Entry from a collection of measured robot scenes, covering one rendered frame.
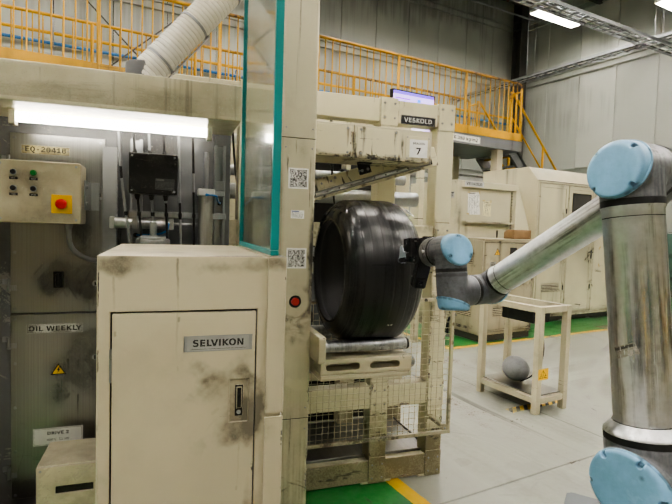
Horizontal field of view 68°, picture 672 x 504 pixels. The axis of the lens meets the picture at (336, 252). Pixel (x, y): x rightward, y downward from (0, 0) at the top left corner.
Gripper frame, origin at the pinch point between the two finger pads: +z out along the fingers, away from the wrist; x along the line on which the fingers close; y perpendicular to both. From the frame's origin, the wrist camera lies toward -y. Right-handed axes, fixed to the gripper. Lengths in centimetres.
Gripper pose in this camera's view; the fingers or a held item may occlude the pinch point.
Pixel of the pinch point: (402, 261)
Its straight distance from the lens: 174.5
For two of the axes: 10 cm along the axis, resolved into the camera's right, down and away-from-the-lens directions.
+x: -9.5, -0.1, -3.2
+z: -3.2, 0.6, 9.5
